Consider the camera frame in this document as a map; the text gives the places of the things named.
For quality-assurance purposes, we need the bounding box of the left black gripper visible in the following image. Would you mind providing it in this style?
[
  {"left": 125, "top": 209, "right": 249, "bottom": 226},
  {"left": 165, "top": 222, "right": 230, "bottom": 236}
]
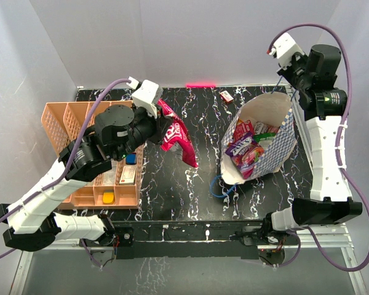
[{"left": 114, "top": 103, "right": 173, "bottom": 161}]

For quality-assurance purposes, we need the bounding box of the pink chips bag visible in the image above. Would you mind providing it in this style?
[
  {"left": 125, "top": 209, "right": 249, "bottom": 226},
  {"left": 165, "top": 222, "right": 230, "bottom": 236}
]
[{"left": 158, "top": 99, "right": 198, "bottom": 168}]

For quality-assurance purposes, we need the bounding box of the blue checkered paper bag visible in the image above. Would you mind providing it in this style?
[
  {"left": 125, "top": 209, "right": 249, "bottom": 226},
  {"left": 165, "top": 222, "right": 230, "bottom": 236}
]
[{"left": 220, "top": 92, "right": 297, "bottom": 188}]

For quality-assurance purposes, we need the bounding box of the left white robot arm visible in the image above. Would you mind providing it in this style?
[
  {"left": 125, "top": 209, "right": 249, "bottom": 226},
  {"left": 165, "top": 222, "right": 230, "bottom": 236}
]
[{"left": 0, "top": 104, "right": 173, "bottom": 252}]

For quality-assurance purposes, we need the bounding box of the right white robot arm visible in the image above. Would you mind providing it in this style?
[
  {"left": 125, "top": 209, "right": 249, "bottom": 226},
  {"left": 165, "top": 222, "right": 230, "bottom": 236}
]
[{"left": 258, "top": 44, "right": 362, "bottom": 244}]

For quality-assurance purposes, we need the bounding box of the purple candy bag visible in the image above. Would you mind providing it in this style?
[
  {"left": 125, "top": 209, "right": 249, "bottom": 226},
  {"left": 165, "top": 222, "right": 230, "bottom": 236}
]
[{"left": 225, "top": 132, "right": 264, "bottom": 179}]

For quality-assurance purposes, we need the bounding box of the pink tape strip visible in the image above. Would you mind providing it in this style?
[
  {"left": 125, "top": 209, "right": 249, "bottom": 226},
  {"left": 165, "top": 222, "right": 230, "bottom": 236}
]
[{"left": 186, "top": 82, "right": 216, "bottom": 89}]

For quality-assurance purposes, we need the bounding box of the blue small block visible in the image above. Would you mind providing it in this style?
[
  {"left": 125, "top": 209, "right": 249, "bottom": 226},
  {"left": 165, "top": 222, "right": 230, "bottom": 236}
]
[{"left": 125, "top": 153, "right": 137, "bottom": 165}]

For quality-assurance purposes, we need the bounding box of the red white box in organizer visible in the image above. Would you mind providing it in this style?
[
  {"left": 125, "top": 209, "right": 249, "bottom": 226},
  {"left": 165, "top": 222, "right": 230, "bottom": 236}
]
[{"left": 119, "top": 165, "right": 137, "bottom": 185}]

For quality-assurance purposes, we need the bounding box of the red white small box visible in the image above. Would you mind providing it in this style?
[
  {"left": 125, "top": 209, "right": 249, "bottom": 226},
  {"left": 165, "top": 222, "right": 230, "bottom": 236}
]
[{"left": 220, "top": 90, "right": 234, "bottom": 104}]

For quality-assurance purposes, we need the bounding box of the green snack packet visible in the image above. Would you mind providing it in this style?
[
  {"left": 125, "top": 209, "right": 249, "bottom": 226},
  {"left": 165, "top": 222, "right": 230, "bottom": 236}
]
[{"left": 253, "top": 133, "right": 276, "bottom": 150}]

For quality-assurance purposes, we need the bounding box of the orange plastic desk organizer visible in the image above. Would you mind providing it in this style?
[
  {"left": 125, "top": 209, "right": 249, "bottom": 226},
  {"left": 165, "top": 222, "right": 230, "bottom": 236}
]
[{"left": 41, "top": 101, "right": 144, "bottom": 210}]

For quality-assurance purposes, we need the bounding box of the red snack packet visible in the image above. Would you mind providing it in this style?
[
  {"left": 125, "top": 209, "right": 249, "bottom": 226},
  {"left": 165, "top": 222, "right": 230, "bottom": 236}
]
[{"left": 233, "top": 119, "right": 255, "bottom": 142}]

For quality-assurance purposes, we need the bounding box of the yellow sponge block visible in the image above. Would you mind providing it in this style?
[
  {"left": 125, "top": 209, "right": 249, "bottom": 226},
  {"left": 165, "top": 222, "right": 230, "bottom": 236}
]
[{"left": 102, "top": 191, "right": 115, "bottom": 205}]

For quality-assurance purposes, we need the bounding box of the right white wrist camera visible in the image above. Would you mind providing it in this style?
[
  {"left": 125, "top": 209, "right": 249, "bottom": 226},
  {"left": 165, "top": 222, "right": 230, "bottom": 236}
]
[{"left": 267, "top": 33, "right": 304, "bottom": 69}]

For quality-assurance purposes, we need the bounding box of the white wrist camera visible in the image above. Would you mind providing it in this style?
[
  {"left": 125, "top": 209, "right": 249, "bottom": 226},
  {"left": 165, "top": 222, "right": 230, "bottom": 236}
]
[
  {"left": 267, "top": 33, "right": 304, "bottom": 69},
  {"left": 127, "top": 76, "right": 163, "bottom": 119}
]

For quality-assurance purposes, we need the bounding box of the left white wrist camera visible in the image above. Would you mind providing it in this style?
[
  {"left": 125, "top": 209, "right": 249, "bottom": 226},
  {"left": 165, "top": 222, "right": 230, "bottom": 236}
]
[{"left": 127, "top": 76, "right": 163, "bottom": 119}]

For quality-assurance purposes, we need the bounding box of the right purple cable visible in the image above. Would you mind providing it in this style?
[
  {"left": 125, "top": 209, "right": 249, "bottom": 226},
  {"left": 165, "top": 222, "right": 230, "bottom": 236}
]
[{"left": 267, "top": 23, "right": 369, "bottom": 273}]

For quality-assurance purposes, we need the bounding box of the purple cable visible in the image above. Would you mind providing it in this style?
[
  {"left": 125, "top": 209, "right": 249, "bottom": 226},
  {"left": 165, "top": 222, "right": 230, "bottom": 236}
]
[
  {"left": 0, "top": 78, "right": 133, "bottom": 264},
  {"left": 267, "top": 23, "right": 369, "bottom": 273}
]

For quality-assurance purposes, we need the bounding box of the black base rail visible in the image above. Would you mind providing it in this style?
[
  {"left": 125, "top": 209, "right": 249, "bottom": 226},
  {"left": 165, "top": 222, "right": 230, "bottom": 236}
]
[{"left": 79, "top": 219, "right": 296, "bottom": 261}]

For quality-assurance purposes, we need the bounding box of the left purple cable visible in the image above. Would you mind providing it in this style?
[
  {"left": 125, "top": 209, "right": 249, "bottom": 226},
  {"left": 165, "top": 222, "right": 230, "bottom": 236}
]
[{"left": 0, "top": 78, "right": 133, "bottom": 264}]

